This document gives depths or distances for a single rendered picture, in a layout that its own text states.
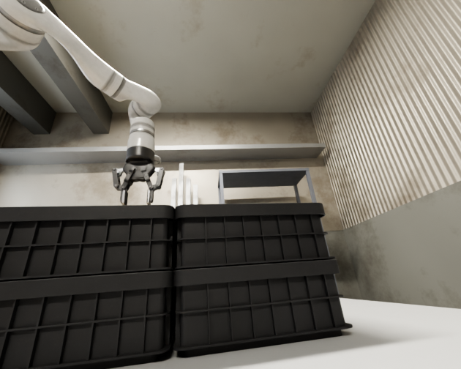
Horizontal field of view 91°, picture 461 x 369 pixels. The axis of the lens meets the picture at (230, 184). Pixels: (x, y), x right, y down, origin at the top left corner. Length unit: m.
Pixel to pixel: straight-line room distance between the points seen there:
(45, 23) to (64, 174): 2.86
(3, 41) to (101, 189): 2.56
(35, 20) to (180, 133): 2.76
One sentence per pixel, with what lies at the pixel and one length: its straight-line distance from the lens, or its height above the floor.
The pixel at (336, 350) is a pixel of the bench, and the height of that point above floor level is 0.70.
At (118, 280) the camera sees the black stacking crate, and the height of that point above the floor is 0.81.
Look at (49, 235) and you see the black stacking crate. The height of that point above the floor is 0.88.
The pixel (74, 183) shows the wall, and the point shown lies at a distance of 3.36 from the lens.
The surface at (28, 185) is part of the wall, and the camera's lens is 3.63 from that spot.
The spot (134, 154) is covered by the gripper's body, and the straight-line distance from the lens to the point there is 0.66.
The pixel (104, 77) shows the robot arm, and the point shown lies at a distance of 0.74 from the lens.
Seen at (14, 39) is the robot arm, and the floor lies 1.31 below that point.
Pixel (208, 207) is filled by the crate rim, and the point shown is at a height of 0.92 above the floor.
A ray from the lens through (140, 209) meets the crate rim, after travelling 0.42.
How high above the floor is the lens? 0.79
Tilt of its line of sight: 24 degrees up
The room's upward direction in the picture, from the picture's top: 5 degrees counter-clockwise
